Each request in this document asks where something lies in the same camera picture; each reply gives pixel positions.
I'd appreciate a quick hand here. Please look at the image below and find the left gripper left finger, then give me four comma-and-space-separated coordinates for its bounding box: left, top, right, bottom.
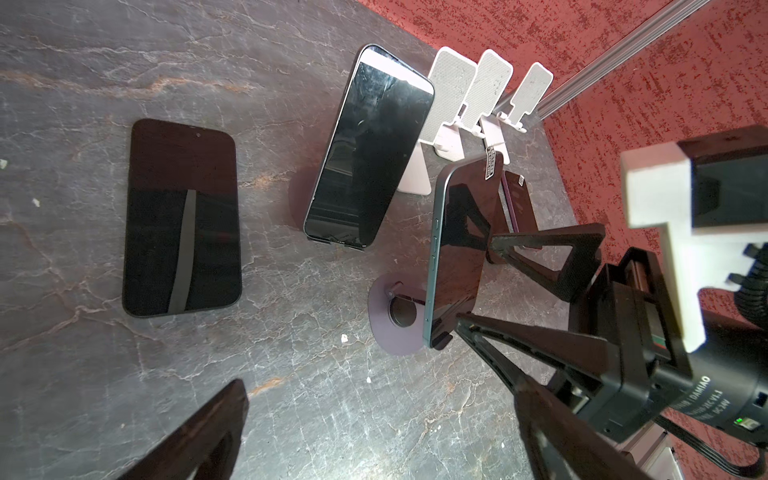
121, 379, 249, 479

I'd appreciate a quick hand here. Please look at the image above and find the right aluminium corner post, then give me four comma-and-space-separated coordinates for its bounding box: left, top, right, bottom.
537, 0, 709, 119

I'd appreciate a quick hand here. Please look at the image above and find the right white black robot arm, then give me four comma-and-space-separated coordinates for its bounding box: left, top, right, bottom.
457, 223, 767, 479

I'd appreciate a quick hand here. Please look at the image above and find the back round dark stand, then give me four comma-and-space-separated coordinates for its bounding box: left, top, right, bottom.
288, 166, 320, 231

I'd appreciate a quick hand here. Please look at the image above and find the black phone with tag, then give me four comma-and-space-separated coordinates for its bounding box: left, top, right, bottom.
423, 148, 503, 350

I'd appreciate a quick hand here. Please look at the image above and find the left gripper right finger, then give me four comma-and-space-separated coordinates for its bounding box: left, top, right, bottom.
514, 375, 648, 479

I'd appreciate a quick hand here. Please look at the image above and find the round dark purple stand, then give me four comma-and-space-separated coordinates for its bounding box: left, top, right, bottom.
368, 272, 426, 356

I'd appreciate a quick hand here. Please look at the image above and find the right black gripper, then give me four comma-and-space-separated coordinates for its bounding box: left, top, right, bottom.
455, 223, 693, 443

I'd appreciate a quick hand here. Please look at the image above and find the white phone stand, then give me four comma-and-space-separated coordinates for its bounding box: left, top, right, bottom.
457, 49, 514, 153
497, 62, 554, 133

